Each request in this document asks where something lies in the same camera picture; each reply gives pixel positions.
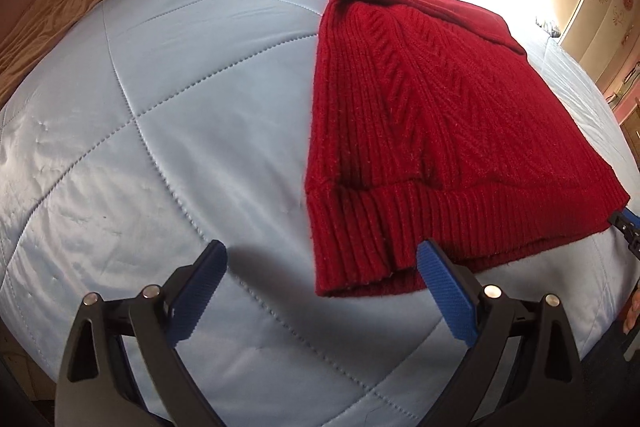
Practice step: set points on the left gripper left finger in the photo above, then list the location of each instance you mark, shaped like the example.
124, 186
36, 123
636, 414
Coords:
121, 366

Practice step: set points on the brown satin sheet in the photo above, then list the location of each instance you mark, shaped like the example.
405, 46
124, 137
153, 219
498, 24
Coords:
36, 33

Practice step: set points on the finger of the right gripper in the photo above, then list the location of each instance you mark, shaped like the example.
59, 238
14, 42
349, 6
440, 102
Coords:
627, 223

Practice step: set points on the person's right hand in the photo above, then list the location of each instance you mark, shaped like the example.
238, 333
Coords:
632, 312

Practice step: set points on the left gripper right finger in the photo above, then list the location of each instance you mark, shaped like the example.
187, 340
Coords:
522, 366

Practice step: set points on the light blue quilted bedspread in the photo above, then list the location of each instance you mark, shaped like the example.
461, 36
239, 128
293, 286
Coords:
155, 126

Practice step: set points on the small item on bed edge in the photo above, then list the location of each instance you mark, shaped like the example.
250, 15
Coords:
549, 28

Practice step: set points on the red knit sweater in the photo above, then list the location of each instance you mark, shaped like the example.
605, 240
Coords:
428, 122

